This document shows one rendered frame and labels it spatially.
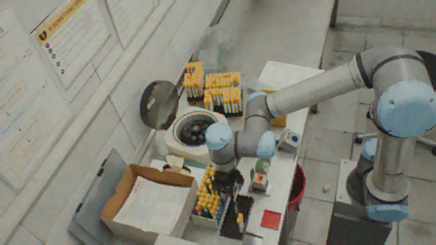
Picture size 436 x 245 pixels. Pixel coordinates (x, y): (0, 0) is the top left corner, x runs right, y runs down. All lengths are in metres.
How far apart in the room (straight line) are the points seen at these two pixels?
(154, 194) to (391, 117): 0.96
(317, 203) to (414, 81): 1.71
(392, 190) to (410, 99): 0.36
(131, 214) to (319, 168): 1.50
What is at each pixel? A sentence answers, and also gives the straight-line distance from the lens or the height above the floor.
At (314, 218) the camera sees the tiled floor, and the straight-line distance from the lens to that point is 2.45.
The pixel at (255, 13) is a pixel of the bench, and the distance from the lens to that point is 2.41.
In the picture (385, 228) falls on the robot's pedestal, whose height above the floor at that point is 0.86.
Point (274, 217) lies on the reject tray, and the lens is 1.46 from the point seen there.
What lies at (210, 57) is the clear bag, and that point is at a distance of 1.93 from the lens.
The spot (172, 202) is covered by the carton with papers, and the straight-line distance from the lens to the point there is 1.48.
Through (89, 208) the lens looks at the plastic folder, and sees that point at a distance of 1.45.
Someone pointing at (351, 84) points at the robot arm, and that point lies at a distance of 1.01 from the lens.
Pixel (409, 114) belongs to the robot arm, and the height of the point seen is 1.55.
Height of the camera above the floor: 2.18
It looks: 48 degrees down
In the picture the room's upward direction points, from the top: 11 degrees counter-clockwise
